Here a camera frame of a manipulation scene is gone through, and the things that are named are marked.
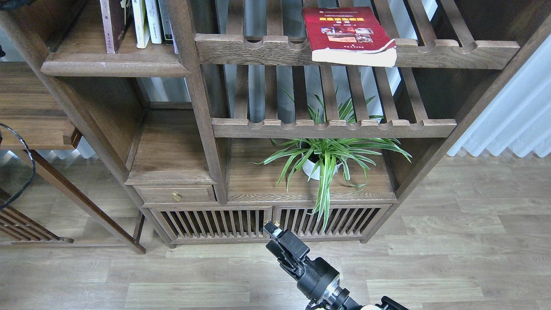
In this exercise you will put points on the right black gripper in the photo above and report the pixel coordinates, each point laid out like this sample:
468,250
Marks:
315,278

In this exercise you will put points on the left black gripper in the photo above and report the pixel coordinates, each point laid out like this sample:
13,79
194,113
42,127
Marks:
7,5

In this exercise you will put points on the dark maroon book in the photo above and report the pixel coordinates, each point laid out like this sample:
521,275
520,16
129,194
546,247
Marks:
115,15

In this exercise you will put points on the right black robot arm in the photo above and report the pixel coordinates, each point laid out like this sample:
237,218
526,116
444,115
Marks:
345,302

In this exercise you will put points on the wooden side furniture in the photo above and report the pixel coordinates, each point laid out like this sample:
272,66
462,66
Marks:
31,120

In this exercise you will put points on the spider plant in white pot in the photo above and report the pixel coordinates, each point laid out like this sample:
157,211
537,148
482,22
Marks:
326,155

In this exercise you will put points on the white spine upright book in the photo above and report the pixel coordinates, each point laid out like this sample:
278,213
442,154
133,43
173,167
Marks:
153,17

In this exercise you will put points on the dark wooden bookshelf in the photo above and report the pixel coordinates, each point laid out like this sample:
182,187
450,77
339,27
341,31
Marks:
193,123

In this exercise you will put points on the dark spine upright book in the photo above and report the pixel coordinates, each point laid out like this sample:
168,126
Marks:
165,20

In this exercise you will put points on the pale purple upright book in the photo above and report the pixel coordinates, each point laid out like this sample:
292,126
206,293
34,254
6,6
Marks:
174,41

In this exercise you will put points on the red cover book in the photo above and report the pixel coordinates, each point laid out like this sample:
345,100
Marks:
348,36

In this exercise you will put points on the white curtain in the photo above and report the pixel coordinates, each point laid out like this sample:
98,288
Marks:
519,117

